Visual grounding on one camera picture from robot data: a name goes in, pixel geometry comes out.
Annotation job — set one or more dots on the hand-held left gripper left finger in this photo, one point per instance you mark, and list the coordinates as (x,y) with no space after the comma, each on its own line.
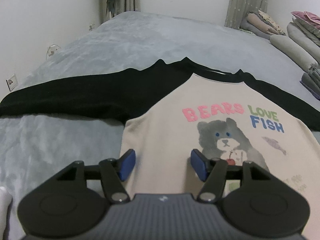
(126,166)

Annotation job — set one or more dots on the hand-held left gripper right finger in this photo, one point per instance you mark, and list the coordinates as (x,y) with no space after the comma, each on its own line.
(200,166)

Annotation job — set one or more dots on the beige shirt with black sleeves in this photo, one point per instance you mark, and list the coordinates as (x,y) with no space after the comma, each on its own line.
(162,135)

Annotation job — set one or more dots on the folded grey clothes stack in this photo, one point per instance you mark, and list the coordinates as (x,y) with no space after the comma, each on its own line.
(311,82)

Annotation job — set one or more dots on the grey-blue bed blanket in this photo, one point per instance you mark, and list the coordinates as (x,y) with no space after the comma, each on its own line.
(112,45)

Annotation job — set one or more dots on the white cloth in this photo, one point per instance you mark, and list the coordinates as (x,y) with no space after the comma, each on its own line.
(5,210)

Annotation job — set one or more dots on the rolled floral quilt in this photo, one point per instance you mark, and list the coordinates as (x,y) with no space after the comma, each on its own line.
(260,23)

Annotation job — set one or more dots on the folded quilt stack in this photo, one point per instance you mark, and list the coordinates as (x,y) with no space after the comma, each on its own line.
(306,30)

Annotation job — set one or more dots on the white wall outlet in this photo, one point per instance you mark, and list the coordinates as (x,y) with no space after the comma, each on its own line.
(91,26)
(12,82)

